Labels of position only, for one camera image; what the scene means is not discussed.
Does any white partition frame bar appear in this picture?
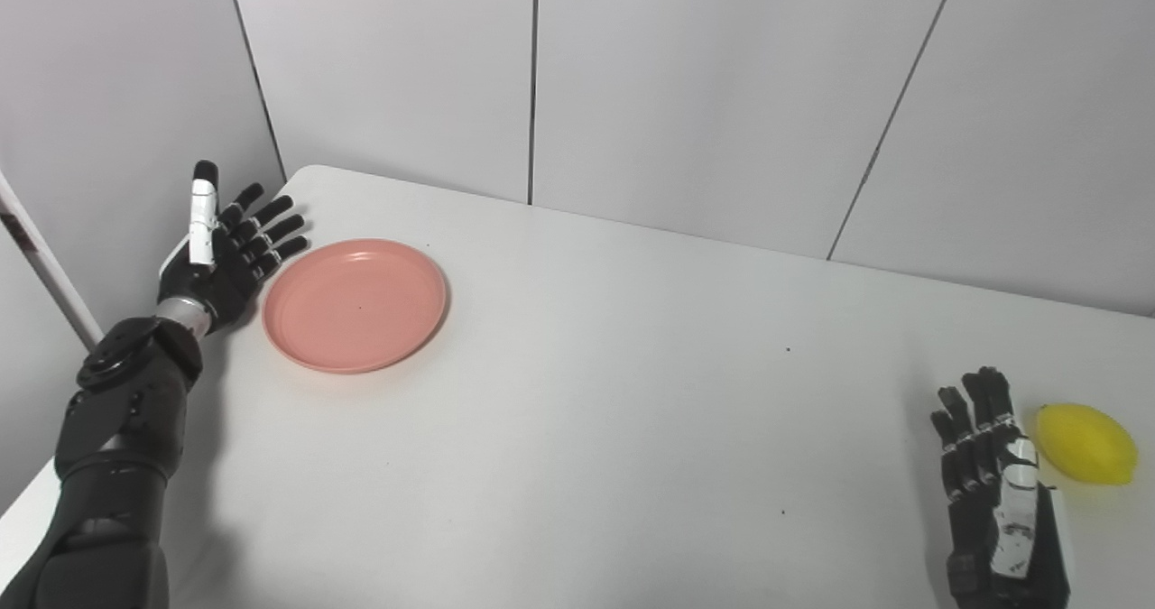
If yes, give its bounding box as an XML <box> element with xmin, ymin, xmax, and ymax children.
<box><xmin>0</xmin><ymin>171</ymin><xmax>105</xmax><ymax>350</ymax></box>

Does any pink round plate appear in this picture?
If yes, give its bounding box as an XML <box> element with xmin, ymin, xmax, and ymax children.
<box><xmin>261</xmin><ymin>238</ymin><xmax>449</xmax><ymax>375</ymax></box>

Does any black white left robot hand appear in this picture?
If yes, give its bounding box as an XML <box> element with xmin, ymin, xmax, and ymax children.
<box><xmin>158</xmin><ymin>160</ymin><xmax>310</xmax><ymax>328</ymax></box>

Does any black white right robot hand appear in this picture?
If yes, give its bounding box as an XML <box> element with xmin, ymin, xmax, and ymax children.
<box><xmin>929</xmin><ymin>366</ymin><xmax>1073</xmax><ymax>609</ymax></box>

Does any yellow lemon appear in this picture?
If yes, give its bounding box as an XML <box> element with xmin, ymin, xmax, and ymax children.
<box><xmin>1034</xmin><ymin>402</ymin><xmax>1140</xmax><ymax>486</ymax></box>

